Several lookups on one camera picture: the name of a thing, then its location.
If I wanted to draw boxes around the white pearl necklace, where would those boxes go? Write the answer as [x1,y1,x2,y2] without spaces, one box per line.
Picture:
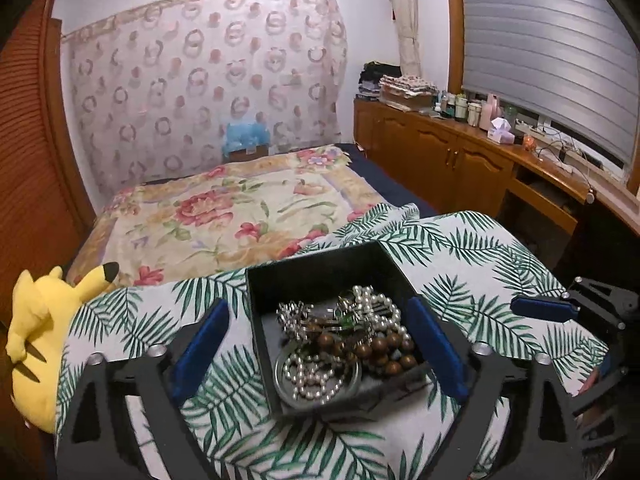
[282,284,409,403]

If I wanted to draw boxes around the brown wooden bead bracelet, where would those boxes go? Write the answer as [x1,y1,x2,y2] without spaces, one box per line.
[304,320,419,377]

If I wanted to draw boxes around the black square jewelry box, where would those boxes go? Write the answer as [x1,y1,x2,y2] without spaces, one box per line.
[246,242,428,419]

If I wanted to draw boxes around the green jade pendant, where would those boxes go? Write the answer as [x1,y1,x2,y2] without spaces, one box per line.
[334,298,366,330]

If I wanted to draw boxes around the palm leaf print cloth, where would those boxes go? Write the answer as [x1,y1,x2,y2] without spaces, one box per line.
[54,201,609,480]

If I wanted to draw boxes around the yellow Pikachu plush toy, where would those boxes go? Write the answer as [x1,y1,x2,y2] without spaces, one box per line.
[6,262,119,434]

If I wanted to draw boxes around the floral bed quilt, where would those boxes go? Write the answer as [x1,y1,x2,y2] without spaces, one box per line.
[66,145,383,287]

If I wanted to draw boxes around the wooden sideboard cabinet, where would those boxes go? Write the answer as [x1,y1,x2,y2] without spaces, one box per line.
[354,100,639,268]

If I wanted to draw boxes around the pink tissue box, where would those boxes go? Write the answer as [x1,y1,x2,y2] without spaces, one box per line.
[487,117,515,145]

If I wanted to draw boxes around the brown louvered wardrobe door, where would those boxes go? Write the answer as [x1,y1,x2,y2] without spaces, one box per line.
[0,0,97,480]

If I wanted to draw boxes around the pink bottle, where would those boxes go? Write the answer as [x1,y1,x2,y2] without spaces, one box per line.
[478,93,500,131]

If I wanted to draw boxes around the blue plush toy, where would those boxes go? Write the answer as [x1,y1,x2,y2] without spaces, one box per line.
[222,122,270,157]

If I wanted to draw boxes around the grey window blind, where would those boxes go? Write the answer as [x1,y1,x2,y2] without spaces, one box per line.
[463,0,639,165]

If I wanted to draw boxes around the pink floral sheer curtain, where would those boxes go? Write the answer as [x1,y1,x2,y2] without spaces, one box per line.
[65,0,347,197]

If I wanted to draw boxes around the stack of folded clothes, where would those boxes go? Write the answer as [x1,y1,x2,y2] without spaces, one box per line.
[356,62,438,112]

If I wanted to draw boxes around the tied cream curtain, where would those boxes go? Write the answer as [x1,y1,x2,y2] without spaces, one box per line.
[390,0,422,77]

